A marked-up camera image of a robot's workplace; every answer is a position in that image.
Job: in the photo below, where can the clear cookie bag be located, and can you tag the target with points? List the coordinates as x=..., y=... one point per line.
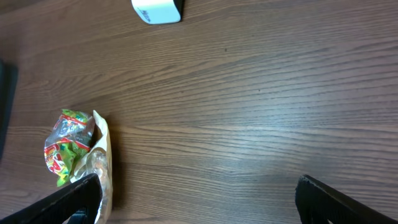
x=99, y=161

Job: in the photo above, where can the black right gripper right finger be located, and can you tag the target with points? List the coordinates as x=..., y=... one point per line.
x=318, y=203

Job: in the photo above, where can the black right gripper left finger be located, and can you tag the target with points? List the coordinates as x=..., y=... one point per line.
x=76, y=203

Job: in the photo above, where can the white barcode scanner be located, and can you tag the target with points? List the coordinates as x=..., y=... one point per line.
x=155, y=12

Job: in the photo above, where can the grey plastic mesh basket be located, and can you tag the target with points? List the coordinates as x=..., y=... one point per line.
x=9, y=77

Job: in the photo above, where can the green gummy candy bag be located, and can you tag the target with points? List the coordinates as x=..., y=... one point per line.
x=68, y=142

